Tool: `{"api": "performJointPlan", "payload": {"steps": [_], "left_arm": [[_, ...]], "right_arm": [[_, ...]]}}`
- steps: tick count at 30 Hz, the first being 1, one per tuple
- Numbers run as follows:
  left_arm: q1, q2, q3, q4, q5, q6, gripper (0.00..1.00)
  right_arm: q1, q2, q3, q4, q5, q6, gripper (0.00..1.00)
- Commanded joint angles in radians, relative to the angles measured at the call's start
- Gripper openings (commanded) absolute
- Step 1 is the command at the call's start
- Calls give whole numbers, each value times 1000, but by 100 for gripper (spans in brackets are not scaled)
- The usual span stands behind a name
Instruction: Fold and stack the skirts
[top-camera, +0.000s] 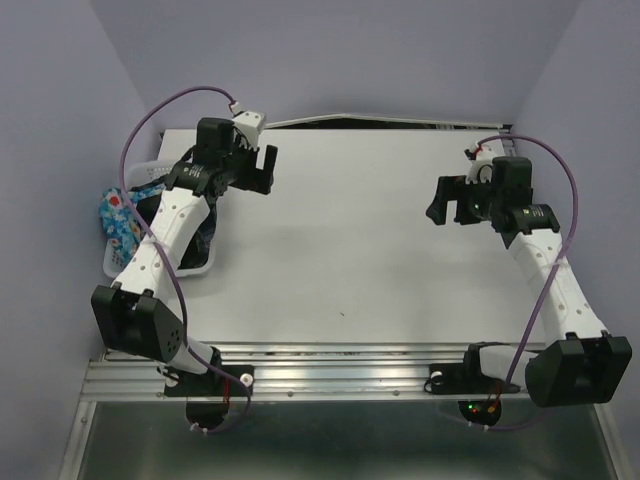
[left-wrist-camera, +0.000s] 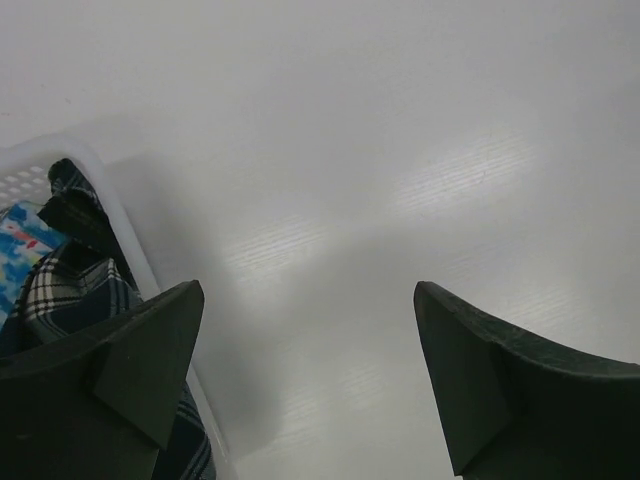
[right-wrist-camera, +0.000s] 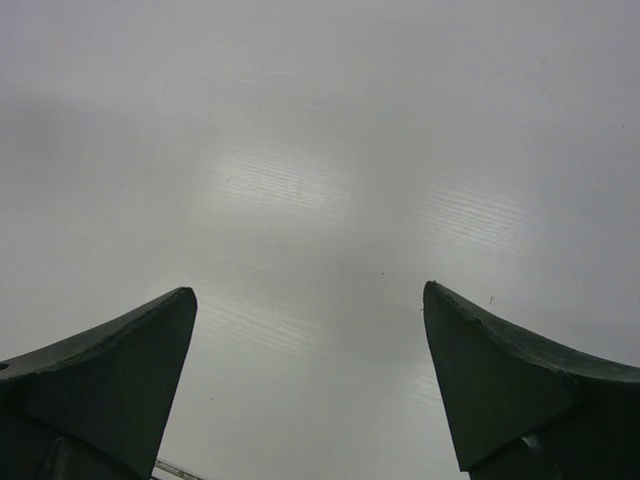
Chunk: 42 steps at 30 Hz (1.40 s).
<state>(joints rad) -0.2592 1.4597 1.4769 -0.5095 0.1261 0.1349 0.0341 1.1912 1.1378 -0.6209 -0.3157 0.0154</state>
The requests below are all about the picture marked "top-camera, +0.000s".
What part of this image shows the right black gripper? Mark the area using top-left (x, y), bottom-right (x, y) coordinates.
top-left (424, 172), bottom-right (503, 225)

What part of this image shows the navy plaid skirt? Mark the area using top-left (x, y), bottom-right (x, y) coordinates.
top-left (129, 177), bottom-right (217, 275)

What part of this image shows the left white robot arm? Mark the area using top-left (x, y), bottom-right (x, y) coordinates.
top-left (91, 111), bottom-right (278, 394)

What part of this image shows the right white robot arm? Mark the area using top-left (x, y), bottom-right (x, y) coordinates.
top-left (426, 157), bottom-right (632, 408)

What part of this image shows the white plastic basket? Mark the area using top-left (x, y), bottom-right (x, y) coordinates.
top-left (102, 160), bottom-right (216, 279)

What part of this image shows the blue floral skirt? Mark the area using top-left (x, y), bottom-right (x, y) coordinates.
top-left (98, 188), bottom-right (143, 267)

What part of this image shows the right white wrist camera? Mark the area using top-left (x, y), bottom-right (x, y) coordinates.
top-left (465, 144), bottom-right (496, 184)

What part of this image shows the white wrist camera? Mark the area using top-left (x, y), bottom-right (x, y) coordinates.
top-left (465, 144), bottom-right (496, 184)
top-left (232, 111), bottom-right (266, 150)

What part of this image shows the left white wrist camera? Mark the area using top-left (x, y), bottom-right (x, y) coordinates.
top-left (232, 111), bottom-right (266, 150)

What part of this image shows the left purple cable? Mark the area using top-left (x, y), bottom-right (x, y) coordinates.
top-left (119, 87), bottom-right (254, 435)

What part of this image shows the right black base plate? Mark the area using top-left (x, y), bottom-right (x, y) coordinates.
top-left (423, 363), bottom-right (521, 395)

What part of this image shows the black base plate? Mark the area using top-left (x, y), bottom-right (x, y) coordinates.
top-left (162, 367), bottom-right (245, 398)
top-left (423, 363), bottom-right (521, 395)

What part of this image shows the aluminium mounting rail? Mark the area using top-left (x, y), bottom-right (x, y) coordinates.
top-left (79, 342), bottom-right (609, 404)

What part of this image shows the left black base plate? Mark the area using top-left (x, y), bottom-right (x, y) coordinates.
top-left (162, 367), bottom-right (245, 398)

